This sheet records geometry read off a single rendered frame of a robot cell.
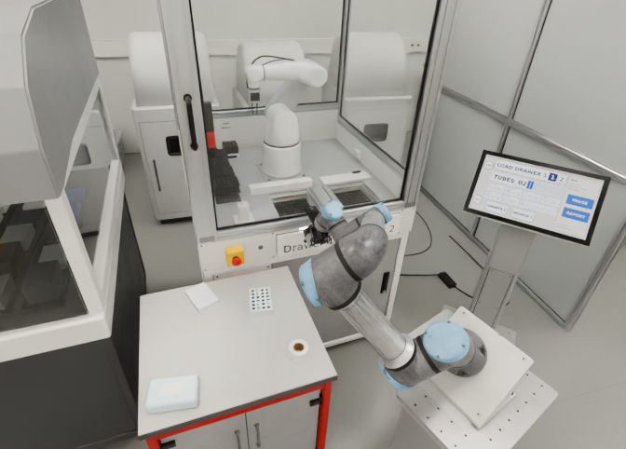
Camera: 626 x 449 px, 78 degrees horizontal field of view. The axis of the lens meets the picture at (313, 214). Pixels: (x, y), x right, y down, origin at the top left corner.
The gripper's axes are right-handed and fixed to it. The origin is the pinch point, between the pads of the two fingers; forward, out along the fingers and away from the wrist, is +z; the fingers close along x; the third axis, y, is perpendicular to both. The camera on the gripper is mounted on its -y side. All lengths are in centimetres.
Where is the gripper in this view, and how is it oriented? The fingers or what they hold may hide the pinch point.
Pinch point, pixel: (310, 236)
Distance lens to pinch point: 168.4
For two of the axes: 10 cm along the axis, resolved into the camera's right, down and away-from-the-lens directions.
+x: 9.4, -1.6, 3.0
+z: -2.3, 3.8, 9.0
